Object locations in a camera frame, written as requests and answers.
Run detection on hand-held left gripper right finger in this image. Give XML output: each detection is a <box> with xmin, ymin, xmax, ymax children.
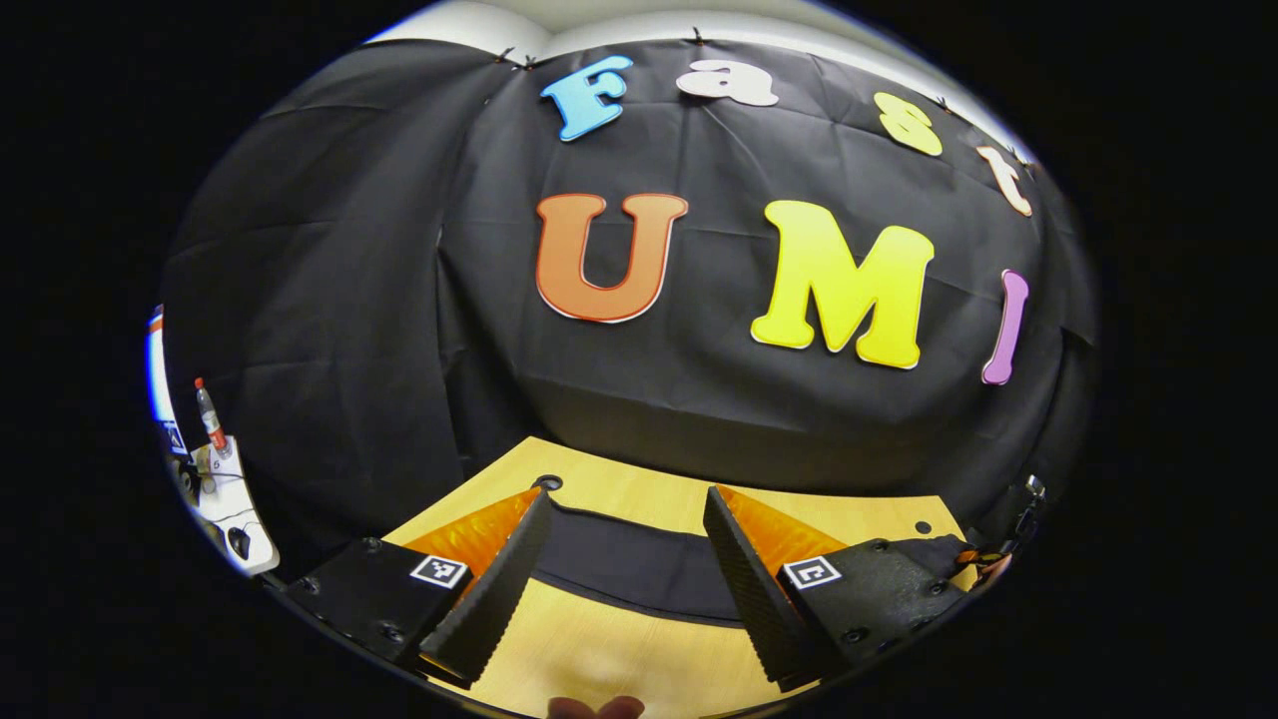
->
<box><xmin>703</xmin><ymin>484</ymin><xmax>974</xmax><ymax>692</ymax></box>

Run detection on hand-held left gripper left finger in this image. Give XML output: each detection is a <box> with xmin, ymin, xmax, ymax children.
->
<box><xmin>283</xmin><ymin>486</ymin><xmax>553</xmax><ymax>690</ymax></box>

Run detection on dark grey jeans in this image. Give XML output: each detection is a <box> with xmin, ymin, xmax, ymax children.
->
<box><xmin>539</xmin><ymin>499</ymin><xmax>977</xmax><ymax>628</ymax></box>

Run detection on black backdrop cloth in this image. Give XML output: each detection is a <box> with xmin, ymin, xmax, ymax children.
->
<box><xmin>160</xmin><ymin>38</ymin><xmax>1099</xmax><ymax>575</ymax></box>

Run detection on white side table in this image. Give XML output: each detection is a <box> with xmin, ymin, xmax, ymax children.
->
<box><xmin>188</xmin><ymin>434</ymin><xmax>283</xmax><ymax>578</ymax></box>

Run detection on red-capped bottle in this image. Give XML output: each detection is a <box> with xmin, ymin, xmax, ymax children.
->
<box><xmin>193</xmin><ymin>376</ymin><xmax>233</xmax><ymax>458</ymax></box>

